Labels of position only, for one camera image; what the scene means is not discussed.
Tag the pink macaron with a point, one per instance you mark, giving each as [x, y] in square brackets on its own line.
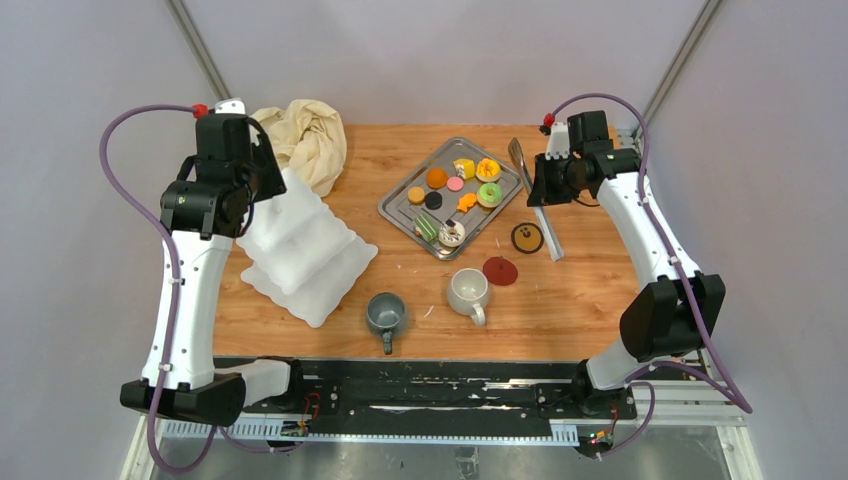
[455, 184]

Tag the orange round cake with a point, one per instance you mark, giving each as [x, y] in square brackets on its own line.
[436, 178]

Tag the aluminium side rail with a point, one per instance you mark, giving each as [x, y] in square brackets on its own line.
[689, 371]

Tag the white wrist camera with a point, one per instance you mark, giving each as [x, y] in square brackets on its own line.
[558, 146]
[230, 106]

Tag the green frosted donut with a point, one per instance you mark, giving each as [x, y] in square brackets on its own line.
[489, 195]

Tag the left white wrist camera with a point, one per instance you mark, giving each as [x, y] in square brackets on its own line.
[230, 106]

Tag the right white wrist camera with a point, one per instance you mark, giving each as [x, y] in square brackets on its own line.
[558, 146]

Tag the beige crumpled cloth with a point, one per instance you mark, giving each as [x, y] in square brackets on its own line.
[308, 139]

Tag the grey ceramic mug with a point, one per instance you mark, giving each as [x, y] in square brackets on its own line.
[387, 318]

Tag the red round coaster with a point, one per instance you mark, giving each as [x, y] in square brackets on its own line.
[500, 271]

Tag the aluminium frame post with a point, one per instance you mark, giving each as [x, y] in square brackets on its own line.
[193, 38]
[684, 53]

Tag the stainless steel tray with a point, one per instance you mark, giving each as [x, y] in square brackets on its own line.
[395, 207]

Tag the white three-tier dessert stand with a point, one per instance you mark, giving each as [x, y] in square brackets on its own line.
[304, 258]

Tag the yellow orange fruit tart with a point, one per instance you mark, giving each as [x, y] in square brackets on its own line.
[488, 170]

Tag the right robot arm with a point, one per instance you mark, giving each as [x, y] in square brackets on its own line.
[677, 304]

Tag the yellow cake cube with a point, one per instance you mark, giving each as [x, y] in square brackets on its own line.
[465, 168]

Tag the left aluminium frame post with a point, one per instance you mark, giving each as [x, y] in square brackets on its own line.
[193, 38]

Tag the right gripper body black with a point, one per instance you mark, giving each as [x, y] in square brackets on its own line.
[565, 188]

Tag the right aluminium frame post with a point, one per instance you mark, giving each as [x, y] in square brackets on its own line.
[684, 53]

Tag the green layered cake slice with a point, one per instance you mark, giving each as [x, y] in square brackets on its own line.
[426, 228]

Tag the small orange cookie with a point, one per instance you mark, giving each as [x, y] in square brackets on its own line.
[416, 195]

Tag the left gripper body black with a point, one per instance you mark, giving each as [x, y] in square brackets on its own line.
[248, 180]

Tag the orange fish pastry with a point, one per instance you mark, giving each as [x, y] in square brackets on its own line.
[466, 202]

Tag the yellow bear face coaster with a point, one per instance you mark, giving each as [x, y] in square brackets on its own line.
[527, 238]

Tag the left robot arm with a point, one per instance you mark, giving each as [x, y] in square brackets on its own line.
[209, 205]

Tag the black round cookie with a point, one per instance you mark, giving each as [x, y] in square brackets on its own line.
[433, 200]

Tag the white chocolate donut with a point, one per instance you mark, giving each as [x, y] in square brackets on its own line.
[451, 234]

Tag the white ceramic mug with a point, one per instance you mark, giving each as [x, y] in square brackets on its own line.
[468, 293]

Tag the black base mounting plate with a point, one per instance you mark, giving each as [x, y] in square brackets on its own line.
[439, 400]

